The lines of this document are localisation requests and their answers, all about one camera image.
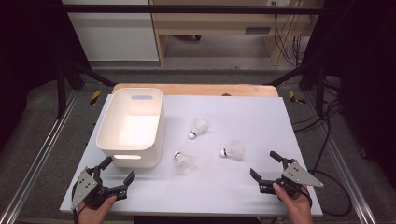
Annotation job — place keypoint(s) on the white shuttlecock with blue band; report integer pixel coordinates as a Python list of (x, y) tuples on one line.
[(199, 127), (184, 164), (235, 151)]

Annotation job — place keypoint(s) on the black metal frame strut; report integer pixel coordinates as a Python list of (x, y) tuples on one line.
[(319, 84), (61, 90)]

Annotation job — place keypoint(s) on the white cabinet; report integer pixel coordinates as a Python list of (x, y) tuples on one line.
[(115, 34)]

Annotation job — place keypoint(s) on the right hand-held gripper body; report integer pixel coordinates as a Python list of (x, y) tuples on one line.
[(299, 175)]

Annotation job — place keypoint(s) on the yellow black tape marker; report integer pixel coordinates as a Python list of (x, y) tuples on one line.
[(95, 97), (293, 97)]

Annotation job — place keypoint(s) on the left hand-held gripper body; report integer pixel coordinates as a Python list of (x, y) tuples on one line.
[(85, 186)]

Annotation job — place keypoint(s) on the light wooden desk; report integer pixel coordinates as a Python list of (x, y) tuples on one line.
[(214, 23)]

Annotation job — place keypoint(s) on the person's right hand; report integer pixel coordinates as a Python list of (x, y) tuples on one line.
[(299, 210)]

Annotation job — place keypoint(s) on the black metal crossbar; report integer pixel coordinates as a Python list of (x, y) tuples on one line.
[(186, 9)]

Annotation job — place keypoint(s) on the white plastic storage bin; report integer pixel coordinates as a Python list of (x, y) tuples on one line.
[(130, 130)]

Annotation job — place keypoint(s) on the black curtain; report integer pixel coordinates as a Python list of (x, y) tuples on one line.
[(370, 77), (28, 56)]

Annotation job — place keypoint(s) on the aluminium floor rail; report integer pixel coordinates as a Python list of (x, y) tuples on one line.
[(345, 168), (40, 152)]

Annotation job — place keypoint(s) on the person's left hand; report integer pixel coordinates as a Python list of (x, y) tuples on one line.
[(93, 216)]

